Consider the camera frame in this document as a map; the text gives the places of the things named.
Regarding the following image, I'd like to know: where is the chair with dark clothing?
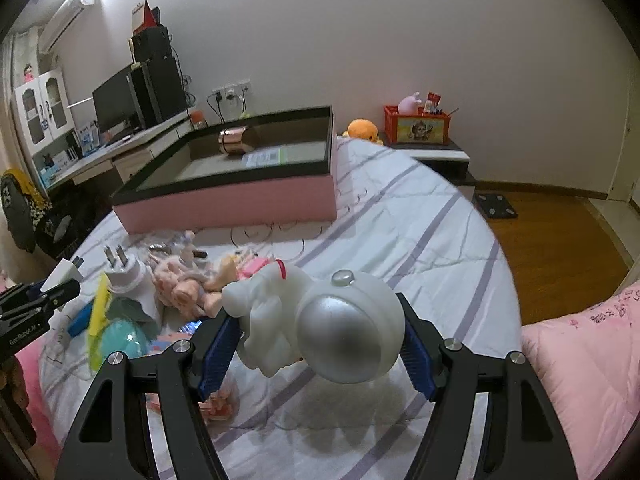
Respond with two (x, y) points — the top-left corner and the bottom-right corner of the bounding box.
(0, 167), (101, 261)

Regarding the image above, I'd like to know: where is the black computer tower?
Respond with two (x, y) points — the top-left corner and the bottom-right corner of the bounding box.
(127, 55), (188, 126)

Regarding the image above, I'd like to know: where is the black speaker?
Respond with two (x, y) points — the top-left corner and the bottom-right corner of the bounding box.
(132, 26), (171, 61)

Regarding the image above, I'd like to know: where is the white astronaut toy silver helmet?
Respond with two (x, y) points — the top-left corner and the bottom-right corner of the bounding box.
(221, 259), (405, 385)

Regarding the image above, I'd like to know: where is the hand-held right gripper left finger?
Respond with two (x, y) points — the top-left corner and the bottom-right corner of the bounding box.
(54, 310), (243, 480)

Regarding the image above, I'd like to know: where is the white green flat packet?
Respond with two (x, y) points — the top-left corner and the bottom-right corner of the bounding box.
(241, 146), (288, 167)

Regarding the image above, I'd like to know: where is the clear plastic bag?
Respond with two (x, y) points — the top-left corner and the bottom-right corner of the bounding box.
(145, 232), (183, 261)

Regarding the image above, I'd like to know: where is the white wall outlet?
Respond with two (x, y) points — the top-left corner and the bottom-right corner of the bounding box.
(212, 81), (251, 101)

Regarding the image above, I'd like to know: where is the white door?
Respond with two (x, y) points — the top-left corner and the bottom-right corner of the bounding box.
(607, 60), (640, 206)

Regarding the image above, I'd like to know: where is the black computer monitor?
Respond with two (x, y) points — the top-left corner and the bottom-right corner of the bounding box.
(92, 67), (146, 136)

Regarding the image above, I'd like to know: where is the pink storage box black rim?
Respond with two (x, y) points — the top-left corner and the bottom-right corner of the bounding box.
(111, 106), (337, 235)

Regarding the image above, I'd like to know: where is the teal round compact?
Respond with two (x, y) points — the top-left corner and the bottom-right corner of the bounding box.
(100, 316), (149, 361)

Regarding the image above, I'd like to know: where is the yellow plastic case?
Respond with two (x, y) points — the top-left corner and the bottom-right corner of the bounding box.
(87, 275), (112, 371)

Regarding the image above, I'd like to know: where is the small white charger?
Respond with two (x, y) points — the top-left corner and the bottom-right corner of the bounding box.
(40, 256), (85, 295)

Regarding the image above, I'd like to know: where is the white air conditioner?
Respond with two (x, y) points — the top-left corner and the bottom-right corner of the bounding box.
(39, 0), (96, 53)

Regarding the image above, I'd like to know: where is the red plastic crate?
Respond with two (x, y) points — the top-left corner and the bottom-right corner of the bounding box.
(384, 105), (451, 143)

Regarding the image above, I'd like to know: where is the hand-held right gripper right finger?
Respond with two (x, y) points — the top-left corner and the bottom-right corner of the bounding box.
(395, 292), (581, 480)

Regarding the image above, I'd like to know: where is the white glass-door cabinet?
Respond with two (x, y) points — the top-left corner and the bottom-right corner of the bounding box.
(10, 69), (76, 158)

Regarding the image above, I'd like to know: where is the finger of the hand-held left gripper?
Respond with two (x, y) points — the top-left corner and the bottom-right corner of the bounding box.
(27, 277), (82, 317)

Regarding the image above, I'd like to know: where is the red white desk calendar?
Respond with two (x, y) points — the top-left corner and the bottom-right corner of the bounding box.
(131, 0), (161, 36)

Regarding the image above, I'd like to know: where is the row of books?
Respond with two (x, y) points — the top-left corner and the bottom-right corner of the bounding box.
(37, 125), (101, 176)

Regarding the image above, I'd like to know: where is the rose gold metal cylinder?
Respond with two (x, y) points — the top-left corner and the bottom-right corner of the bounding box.
(217, 127), (258, 157)

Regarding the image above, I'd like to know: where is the small pink white figurine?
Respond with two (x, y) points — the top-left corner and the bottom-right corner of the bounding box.
(237, 255), (273, 281)
(180, 230), (198, 266)

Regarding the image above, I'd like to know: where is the pink quilt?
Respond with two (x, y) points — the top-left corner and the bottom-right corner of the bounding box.
(520, 280), (640, 480)

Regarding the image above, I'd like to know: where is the beige curtain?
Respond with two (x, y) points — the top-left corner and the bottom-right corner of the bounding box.
(0, 30), (43, 91)

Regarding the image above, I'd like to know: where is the low black-top cabinet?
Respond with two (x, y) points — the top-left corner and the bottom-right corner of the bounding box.
(380, 132), (476, 201)

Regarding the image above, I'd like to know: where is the round white plug adapter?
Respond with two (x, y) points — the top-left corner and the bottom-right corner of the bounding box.
(102, 244), (163, 325)

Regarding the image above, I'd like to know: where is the orange octopus plush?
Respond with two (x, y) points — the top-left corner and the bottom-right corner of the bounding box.
(342, 119), (385, 146)

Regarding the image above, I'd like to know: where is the white corner desk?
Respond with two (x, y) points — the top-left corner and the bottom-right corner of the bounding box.
(32, 110), (196, 201)

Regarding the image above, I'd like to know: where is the black bathroom scale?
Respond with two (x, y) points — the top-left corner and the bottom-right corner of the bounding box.
(472, 192), (518, 221)

